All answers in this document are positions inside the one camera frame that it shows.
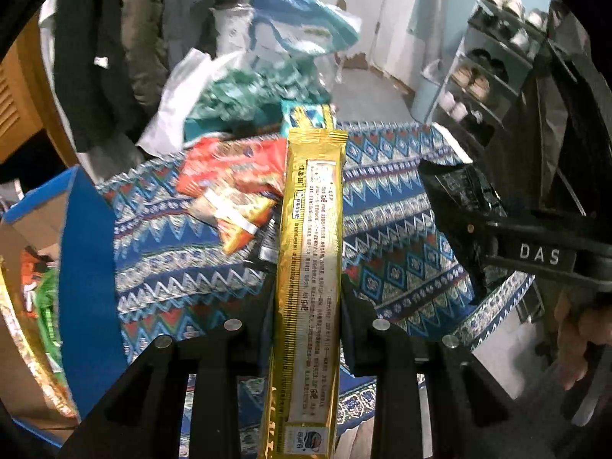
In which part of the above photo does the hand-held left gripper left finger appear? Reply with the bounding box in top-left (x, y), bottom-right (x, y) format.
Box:
top-left (57, 291), bottom-right (279, 459)

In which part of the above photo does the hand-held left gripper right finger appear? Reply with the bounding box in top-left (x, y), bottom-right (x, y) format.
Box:
top-left (339, 287), bottom-right (531, 459)

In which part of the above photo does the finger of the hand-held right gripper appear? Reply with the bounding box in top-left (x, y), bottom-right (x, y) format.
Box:
top-left (449, 210), bottom-right (500, 269)

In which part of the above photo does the large black snack packet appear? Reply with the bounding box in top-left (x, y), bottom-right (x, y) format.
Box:
top-left (418, 159), bottom-right (510, 304)

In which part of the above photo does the gold long snack packet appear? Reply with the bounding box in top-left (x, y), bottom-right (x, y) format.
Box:
top-left (258, 105), bottom-right (346, 459)
top-left (0, 258), bottom-right (80, 419)

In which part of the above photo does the blue cardboard box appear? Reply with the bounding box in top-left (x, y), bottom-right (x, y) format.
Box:
top-left (0, 165), bottom-right (127, 431)

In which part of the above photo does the green snack packet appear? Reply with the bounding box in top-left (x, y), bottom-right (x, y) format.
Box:
top-left (36, 268), bottom-right (63, 374)

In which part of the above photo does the large orange snack bag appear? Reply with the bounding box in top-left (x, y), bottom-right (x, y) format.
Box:
top-left (19, 246), bottom-right (58, 319)

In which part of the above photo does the person's right hand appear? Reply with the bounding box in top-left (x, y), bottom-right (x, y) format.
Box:
top-left (555, 291), bottom-right (612, 390)

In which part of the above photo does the blue patterned tablecloth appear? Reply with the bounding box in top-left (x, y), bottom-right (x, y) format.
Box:
top-left (96, 122), bottom-right (536, 459)

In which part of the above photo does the small black snack packet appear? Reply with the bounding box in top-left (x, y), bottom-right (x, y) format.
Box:
top-left (244, 217), bottom-right (288, 271)

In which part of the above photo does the brown orange snack packet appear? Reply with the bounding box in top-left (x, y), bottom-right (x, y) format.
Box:
top-left (186, 186), bottom-right (278, 255)

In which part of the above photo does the pale blue bin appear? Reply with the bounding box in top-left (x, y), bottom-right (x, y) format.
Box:
top-left (410, 74), bottom-right (443, 125)

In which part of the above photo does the group of assorted shoes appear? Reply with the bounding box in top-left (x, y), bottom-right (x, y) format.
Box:
top-left (440, 0), bottom-right (550, 135)

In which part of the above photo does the red snack packet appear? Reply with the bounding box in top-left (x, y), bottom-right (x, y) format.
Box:
top-left (176, 135), bottom-right (290, 199)

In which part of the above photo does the grey shoe rack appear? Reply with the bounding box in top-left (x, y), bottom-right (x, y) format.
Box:
top-left (421, 0), bottom-right (550, 154)

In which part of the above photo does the teal snack packet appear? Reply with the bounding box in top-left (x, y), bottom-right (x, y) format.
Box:
top-left (280, 100), bottom-right (335, 130)

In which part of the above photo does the pale door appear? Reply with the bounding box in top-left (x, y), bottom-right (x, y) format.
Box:
top-left (368, 0), bottom-right (450, 77)

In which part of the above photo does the green patterned bag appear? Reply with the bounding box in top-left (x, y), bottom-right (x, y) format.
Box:
top-left (189, 64), bottom-right (330, 127)

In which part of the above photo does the white plastic bag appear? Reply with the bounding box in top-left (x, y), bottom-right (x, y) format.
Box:
top-left (138, 48), bottom-right (249, 158)

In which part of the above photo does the blue plastic bag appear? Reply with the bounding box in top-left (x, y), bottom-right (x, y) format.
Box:
top-left (251, 0), bottom-right (363, 60)

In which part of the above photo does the black coat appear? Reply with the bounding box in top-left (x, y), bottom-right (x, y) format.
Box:
top-left (55, 0), bottom-right (158, 151)

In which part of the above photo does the olive jacket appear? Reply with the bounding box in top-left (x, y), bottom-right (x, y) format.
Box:
top-left (119, 0), bottom-right (170, 106)

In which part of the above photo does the grey blue garment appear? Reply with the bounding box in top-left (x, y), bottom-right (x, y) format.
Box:
top-left (163, 0), bottom-right (230, 58)

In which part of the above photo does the white garment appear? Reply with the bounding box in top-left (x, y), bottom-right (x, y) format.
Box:
top-left (37, 0), bottom-right (65, 87)

